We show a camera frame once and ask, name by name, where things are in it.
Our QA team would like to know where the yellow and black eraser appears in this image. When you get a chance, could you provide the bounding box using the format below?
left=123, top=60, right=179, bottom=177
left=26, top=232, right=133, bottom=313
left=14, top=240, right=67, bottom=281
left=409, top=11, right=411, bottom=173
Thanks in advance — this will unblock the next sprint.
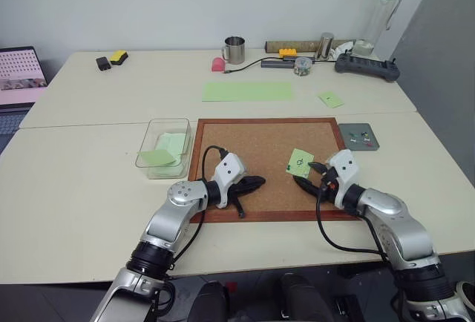
left=109, top=50, right=129, bottom=66

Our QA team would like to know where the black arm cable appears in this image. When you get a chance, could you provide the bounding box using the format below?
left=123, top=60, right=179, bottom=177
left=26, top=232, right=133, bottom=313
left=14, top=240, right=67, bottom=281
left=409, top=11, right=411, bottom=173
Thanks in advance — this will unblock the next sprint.
left=315, top=183, right=391, bottom=260
left=169, top=145, right=228, bottom=268

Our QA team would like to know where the laptop with pink screen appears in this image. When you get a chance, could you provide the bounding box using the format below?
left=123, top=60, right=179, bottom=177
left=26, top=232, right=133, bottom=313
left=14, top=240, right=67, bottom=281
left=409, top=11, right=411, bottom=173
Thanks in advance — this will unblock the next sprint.
left=0, top=46, right=50, bottom=145

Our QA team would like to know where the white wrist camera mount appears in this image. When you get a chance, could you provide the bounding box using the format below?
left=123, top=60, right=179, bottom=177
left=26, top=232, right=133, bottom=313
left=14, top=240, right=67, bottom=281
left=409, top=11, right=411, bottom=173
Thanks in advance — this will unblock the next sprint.
left=214, top=152, right=248, bottom=210
left=325, top=148, right=361, bottom=208

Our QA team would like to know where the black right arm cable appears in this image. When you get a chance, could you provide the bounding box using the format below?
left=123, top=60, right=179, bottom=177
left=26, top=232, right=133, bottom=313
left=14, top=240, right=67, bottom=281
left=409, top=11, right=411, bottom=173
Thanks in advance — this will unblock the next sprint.
left=315, top=183, right=391, bottom=260

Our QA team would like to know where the wood-framed cork board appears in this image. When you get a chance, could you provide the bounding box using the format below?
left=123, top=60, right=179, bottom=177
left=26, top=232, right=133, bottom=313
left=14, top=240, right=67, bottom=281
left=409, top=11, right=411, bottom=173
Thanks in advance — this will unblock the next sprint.
left=187, top=116, right=363, bottom=224

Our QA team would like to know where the small green note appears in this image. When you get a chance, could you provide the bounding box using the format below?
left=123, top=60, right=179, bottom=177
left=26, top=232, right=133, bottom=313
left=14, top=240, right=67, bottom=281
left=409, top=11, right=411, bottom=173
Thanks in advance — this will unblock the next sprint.
left=317, top=91, right=345, bottom=110

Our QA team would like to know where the grey usb hub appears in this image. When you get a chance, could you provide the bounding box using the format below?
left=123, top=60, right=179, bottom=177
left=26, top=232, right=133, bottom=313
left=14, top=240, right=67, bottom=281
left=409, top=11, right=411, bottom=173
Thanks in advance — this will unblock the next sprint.
left=260, top=59, right=295, bottom=70

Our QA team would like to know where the thin black usb cable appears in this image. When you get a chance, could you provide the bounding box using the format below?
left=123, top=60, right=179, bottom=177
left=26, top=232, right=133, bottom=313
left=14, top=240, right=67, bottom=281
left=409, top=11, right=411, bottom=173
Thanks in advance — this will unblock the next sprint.
left=223, top=56, right=284, bottom=75

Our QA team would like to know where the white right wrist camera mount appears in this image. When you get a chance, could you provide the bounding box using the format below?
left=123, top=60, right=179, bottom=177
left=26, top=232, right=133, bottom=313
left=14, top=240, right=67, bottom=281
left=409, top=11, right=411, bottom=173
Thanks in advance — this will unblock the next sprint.
left=325, top=148, right=361, bottom=208

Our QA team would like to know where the green sticky note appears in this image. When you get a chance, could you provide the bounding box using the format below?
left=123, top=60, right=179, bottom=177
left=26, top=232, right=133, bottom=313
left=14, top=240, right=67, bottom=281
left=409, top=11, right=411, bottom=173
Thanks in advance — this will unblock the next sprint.
left=137, top=149, right=177, bottom=168

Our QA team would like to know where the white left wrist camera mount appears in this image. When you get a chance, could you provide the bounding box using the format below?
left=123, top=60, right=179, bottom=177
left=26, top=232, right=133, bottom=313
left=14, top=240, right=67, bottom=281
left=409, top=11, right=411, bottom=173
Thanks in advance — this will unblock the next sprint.
left=214, top=152, right=248, bottom=210

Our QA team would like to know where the stainless steel mug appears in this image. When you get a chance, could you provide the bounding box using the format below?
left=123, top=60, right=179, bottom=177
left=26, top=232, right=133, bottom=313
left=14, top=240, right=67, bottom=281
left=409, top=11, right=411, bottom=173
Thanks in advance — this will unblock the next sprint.
left=221, top=36, right=247, bottom=65

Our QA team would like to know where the dark rounded shape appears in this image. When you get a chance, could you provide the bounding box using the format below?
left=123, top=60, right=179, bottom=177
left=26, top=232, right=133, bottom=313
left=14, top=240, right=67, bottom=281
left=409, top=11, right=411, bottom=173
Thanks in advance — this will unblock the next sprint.
left=273, top=272, right=324, bottom=322

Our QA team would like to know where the clear plastic box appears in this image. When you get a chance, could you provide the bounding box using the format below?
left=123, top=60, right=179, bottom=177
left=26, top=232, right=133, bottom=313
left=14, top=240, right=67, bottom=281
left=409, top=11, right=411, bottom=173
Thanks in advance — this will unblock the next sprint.
left=134, top=117, right=193, bottom=180

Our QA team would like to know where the grey square tray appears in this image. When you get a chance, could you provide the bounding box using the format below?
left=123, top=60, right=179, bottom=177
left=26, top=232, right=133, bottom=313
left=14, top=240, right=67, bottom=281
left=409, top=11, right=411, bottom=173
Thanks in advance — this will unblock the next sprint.
left=338, top=122, right=381, bottom=152

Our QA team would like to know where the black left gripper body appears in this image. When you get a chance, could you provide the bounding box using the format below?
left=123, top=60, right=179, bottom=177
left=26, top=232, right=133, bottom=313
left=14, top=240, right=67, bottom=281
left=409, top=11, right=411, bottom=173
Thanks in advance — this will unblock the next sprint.
left=226, top=176, right=254, bottom=200

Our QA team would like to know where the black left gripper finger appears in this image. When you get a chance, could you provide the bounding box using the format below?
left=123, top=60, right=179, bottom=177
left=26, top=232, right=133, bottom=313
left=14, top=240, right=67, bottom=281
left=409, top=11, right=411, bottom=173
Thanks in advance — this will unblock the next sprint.
left=230, top=192, right=247, bottom=220
left=243, top=174, right=267, bottom=194

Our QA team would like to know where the green note with doodle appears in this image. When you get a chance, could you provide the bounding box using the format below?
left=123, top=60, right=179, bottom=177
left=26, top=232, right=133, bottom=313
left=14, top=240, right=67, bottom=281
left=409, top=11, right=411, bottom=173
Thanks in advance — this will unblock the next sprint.
left=285, top=147, right=316, bottom=180

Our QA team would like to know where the dark grey remote controller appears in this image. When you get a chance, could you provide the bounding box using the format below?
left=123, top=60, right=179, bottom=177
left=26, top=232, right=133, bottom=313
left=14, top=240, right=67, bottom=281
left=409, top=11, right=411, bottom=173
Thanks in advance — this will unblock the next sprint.
left=334, top=52, right=402, bottom=83

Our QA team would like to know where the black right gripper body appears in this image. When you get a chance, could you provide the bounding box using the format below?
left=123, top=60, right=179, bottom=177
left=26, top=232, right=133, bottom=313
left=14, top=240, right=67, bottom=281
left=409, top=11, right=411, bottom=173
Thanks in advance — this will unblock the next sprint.
left=318, top=165, right=340, bottom=205

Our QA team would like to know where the white crumpled cloth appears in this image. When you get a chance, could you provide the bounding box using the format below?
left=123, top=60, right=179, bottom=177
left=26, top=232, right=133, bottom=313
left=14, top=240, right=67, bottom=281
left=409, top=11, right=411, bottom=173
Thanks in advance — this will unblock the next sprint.
left=332, top=40, right=356, bottom=59

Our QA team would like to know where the metal cylinder cup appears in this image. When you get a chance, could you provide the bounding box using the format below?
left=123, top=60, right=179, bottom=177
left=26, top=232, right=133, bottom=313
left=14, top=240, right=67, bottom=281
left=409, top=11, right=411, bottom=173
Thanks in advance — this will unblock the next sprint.
left=314, top=32, right=335, bottom=60

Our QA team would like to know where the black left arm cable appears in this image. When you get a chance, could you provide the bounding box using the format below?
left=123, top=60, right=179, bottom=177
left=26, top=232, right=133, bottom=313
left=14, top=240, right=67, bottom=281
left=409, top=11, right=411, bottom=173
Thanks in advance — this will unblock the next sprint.
left=169, top=145, right=228, bottom=268

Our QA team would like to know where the pale green note stack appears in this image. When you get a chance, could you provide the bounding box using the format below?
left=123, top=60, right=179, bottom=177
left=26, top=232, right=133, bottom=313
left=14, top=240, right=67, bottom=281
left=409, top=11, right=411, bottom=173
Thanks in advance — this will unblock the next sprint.
left=152, top=132, right=187, bottom=177

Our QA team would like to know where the clear jar of pushpins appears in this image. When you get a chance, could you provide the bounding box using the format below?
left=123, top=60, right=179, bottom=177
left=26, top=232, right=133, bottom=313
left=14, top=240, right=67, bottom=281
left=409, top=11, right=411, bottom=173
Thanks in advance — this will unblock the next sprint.
left=293, top=55, right=313, bottom=76

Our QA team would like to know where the small clear container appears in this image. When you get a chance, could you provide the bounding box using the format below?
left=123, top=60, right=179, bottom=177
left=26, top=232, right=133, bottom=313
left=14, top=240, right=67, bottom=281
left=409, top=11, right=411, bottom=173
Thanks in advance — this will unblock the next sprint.
left=352, top=39, right=375, bottom=56

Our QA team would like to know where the large green paper sheet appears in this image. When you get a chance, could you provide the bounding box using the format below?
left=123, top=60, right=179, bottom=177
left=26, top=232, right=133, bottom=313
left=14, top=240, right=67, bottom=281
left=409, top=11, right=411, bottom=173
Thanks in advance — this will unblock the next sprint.
left=201, top=82, right=295, bottom=103

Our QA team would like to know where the long cork strip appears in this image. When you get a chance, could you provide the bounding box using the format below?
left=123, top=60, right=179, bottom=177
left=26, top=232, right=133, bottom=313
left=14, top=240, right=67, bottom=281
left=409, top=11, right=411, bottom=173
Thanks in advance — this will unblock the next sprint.
left=264, top=39, right=358, bottom=53

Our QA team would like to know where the clear bottle with green lid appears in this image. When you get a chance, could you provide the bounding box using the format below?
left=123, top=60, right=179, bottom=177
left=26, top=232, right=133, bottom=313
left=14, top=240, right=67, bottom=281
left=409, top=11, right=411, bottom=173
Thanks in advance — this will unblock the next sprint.
left=361, top=0, right=408, bottom=56

